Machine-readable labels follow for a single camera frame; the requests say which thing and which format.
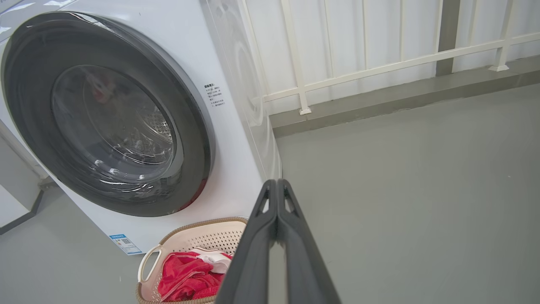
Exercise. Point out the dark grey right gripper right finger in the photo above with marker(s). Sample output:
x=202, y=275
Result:
x=301, y=253

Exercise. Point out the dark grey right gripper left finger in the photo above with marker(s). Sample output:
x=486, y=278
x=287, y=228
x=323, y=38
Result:
x=253, y=253

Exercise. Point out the red and white garment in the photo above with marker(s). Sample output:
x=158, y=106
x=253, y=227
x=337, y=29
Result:
x=185, y=276

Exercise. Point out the round glass washer door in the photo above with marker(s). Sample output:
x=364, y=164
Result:
x=114, y=122

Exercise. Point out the cream perforated laundry basket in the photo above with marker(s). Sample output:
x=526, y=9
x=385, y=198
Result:
x=198, y=236

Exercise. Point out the white front-load washing machine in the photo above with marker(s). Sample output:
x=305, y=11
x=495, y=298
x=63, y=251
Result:
x=236, y=169

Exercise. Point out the blue energy label sticker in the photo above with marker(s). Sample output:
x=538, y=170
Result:
x=125, y=244

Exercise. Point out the white metal railing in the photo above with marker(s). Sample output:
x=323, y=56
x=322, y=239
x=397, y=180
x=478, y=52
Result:
x=379, y=67

